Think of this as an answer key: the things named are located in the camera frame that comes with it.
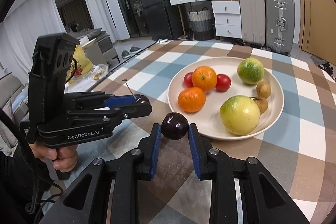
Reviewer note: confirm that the silver suitcase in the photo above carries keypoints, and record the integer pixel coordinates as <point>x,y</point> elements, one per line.
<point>280,24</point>

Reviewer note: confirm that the orange mandarin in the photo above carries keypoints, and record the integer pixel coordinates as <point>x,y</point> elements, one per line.
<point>204,77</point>
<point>192,100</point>

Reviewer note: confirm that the dark round cherry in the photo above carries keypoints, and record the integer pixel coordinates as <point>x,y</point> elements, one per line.
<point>174,126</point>

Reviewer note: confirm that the shoes on floor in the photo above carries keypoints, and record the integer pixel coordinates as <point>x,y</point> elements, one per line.
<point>324,65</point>

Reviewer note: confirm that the wooden door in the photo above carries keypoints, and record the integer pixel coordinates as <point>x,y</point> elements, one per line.
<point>317,28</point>

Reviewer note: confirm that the grey slippers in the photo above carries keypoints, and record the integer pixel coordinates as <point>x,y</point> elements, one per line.
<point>129,53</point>

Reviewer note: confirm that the beige suitcase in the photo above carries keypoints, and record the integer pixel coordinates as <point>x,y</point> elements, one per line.
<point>253,22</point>

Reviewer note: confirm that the yellow snack bag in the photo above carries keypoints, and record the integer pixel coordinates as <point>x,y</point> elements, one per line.
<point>83,66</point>

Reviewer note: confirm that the brown longan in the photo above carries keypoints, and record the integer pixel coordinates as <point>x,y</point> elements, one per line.
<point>263,90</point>
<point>262,104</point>

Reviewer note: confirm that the cream round plate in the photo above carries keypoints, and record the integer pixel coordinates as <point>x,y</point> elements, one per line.
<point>208,119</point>

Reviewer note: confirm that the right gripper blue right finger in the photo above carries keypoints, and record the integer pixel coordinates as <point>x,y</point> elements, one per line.
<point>196,147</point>

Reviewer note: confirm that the dark cherry with stem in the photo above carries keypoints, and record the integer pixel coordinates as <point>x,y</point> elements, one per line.
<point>139,98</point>

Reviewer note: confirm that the white drawer desk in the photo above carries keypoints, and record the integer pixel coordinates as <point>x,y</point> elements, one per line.
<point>226,15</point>

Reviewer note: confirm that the person's left hand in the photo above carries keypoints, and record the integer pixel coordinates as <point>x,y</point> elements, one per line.
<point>63,159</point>

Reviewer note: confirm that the woven laundry basket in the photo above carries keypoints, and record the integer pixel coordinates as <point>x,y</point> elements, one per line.
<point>201,23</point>

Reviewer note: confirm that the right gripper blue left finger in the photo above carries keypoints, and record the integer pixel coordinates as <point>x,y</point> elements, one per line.
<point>155,143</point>

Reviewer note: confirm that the red cherry tomato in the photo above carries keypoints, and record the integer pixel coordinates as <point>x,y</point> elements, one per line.
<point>223,83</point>
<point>188,80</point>

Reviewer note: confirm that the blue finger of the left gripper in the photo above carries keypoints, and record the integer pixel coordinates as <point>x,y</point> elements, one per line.
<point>119,101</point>
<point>130,111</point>

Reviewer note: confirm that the white curtain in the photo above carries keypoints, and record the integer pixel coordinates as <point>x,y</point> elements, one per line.
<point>19,33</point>

